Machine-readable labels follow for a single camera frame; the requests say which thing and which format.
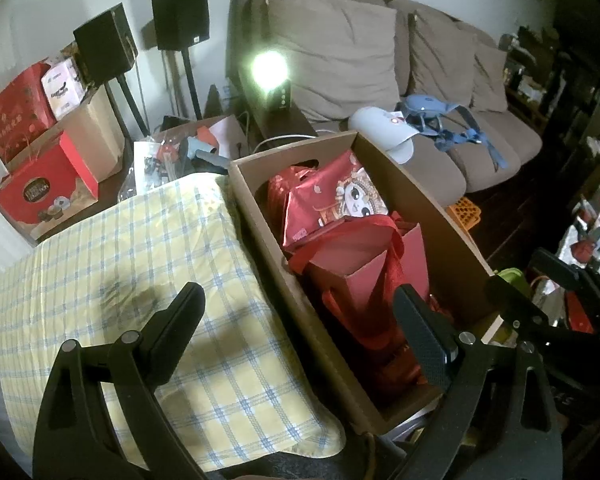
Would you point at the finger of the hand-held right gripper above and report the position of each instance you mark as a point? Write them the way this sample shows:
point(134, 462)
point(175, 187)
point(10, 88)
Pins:
point(515, 300)
point(560, 267)

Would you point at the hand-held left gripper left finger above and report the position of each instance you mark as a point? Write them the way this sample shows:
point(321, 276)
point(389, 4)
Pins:
point(175, 335)

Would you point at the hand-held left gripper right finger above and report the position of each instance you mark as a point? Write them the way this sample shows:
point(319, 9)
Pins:
point(425, 340)

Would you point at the red gift bag white label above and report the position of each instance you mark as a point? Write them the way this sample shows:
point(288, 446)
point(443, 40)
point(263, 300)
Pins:
point(370, 270)

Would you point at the brown cardboard box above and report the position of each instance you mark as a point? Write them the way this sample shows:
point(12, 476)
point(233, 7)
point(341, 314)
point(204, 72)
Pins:
point(260, 220)

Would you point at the red cat print bag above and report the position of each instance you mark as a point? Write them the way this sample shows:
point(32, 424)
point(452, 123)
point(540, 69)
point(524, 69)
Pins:
point(330, 195)

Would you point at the green bag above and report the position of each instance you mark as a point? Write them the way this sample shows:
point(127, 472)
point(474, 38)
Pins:
point(510, 276)

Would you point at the cluttered low table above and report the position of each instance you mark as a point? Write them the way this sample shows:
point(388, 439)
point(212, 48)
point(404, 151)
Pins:
point(585, 240)

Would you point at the yellow checked tablecloth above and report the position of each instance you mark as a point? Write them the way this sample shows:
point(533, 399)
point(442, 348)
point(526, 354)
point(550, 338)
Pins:
point(155, 260)

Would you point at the orange plastic crate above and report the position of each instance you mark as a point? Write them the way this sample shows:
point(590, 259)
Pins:
point(464, 212)

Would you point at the brown sofa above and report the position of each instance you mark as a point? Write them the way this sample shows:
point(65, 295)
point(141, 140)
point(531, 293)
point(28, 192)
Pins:
point(490, 160)

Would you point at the cardboard box of clutter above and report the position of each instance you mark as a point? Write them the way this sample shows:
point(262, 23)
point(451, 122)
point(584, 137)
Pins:
point(180, 155)

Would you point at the cluttered dark shelf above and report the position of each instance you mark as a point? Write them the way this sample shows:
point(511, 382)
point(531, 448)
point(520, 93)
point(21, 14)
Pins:
point(570, 85)

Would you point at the red chocolate gift box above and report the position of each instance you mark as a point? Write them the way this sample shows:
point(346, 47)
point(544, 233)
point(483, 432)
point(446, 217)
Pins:
point(40, 195)

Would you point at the small brown sofa cushion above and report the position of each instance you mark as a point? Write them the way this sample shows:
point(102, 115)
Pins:
point(490, 77)

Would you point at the large plain brown carton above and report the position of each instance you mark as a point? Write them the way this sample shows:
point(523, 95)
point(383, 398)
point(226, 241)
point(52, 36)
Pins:
point(95, 135)

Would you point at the white rounded appliance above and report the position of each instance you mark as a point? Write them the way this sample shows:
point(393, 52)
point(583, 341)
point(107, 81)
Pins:
point(375, 127)

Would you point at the black speaker stand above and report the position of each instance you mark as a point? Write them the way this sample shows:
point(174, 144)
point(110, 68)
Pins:
point(127, 107)
point(191, 85)

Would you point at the black lamp with bright light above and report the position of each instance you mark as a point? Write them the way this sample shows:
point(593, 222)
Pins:
point(275, 85)

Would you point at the white pink tissue pack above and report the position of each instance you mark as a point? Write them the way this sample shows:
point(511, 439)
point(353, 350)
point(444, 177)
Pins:
point(62, 87)

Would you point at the red patterned gift box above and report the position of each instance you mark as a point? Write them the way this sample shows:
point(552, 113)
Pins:
point(15, 110)

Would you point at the black speaker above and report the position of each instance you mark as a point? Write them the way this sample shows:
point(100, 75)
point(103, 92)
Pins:
point(180, 17)
point(105, 40)

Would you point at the large brown sofa cushion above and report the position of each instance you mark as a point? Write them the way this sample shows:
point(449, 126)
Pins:
point(330, 50)

